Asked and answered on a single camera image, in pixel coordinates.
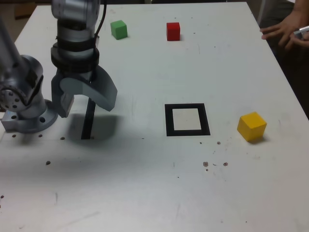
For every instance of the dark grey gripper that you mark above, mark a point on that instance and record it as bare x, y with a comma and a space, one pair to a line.
77, 74

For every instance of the green cube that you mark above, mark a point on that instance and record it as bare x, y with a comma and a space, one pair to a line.
118, 30

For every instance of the red cube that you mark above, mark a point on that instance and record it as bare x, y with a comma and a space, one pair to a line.
173, 31

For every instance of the yellow cube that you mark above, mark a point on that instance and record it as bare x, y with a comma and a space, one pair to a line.
251, 125

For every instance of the silver handheld device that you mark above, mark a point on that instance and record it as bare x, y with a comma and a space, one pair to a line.
303, 32

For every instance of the person's forearm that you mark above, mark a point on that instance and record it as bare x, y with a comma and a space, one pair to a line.
303, 4

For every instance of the black tape square outline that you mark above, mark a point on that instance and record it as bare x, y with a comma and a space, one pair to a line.
169, 120

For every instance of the person's hand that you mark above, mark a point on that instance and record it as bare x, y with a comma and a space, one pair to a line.
292, 26

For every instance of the black tape strip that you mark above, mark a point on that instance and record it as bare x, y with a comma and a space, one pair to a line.
87, 125

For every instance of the brown cardboard box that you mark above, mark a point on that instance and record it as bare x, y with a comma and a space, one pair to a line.
24, 12

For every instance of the person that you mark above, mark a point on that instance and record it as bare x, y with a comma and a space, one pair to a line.
272, 12

